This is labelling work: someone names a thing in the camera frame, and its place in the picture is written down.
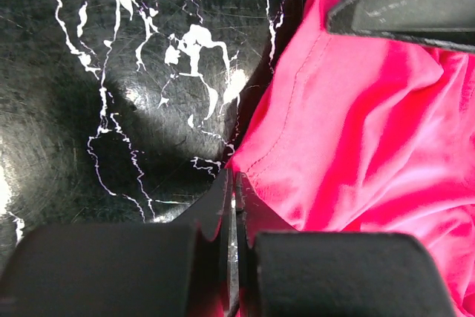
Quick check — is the black marble table mat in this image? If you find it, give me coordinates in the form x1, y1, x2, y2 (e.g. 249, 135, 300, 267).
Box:
1, 0, 304, 261

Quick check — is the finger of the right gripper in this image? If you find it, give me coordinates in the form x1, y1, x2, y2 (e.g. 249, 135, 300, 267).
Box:
326, 0, 474, 52

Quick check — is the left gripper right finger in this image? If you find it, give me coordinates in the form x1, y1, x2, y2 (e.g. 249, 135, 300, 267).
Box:
235, 173, 455, 316

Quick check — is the magenta t shirt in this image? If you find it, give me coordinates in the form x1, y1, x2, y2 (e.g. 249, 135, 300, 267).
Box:
229, 0, 474, 316

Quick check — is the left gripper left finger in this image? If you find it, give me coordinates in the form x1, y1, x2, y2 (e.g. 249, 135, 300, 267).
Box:
1, 169, 233, 316

